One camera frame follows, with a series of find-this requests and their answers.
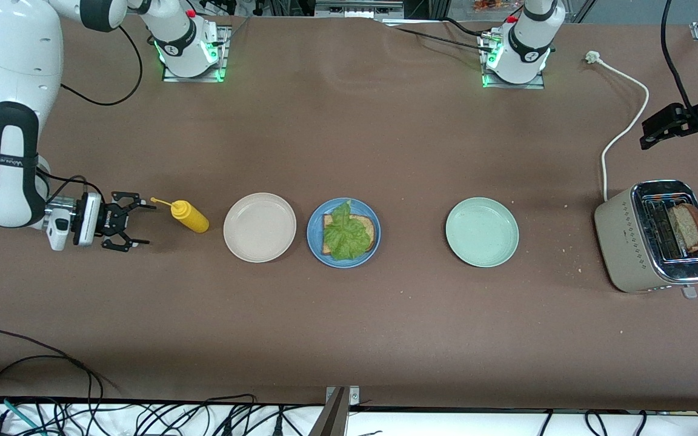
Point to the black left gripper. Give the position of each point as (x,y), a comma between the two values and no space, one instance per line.
(693,117)

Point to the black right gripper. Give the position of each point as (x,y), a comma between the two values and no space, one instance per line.
(109,220)

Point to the yellow mustard squeeze bottle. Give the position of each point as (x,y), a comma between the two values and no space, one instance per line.
(191,219)

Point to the brown bread slice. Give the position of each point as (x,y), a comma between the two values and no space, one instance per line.
(688,227)
(370,227)

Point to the green lettuce leaf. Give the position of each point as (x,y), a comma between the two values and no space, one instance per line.
(346,236)

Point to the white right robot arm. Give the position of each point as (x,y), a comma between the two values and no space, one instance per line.
(19,60)

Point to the beige plate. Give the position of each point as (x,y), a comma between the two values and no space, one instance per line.
(259,227)

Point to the blue plate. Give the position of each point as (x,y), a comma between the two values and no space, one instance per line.
(319,257)

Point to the light green plate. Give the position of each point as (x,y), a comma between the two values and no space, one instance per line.
(482,232)

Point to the beige and chrome toaster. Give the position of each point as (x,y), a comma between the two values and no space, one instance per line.
(621,242)

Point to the grey metal box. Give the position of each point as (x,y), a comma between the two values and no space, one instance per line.
(358,8)

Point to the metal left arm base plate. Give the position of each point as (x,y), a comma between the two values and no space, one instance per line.
(537,85)

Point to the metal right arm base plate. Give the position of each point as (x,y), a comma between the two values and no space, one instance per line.
(223,48)

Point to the metal table clamp bracket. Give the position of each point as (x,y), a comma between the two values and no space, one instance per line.
(334,412)

